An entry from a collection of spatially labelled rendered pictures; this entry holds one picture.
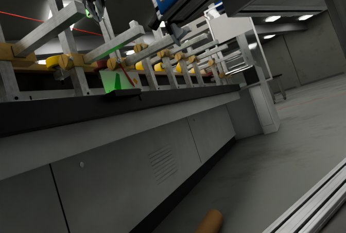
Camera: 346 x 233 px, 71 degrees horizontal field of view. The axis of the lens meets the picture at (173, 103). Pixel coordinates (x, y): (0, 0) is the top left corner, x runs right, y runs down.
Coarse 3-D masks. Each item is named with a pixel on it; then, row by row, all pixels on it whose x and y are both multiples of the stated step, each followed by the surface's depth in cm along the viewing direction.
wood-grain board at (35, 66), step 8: (32, 64) 93; (40, 64) 96; (16, 72) 90; (24, 72) 92; (32, 72) 95; (40, 72) 98; (48, 72) 101; (88, 72) 118; (96, 72) 122; (144, 72) 161; (160, 72) 181; (176, 72) 206
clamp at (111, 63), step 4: (108, 60) 107; (112, 60) 106; (124, 60) 112; (108, 64) 108; (112, 64) 107; (116, 64) 106; (124, 64) 111; (112, 68) 107; (116, 68) 108; (128, 68) 114; (132, 68) 116
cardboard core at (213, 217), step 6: (210, 210) 113; (216, 210) 112; (210, 216) 107; (216, 216) 108; (222, 216) 111; (204, 222) 103; (210, 222) 103; (216, 222) 105; (222, 222) 110; (198, 228) 99; (204, 228) 98; (210, 228) 99; (216, 228) 102
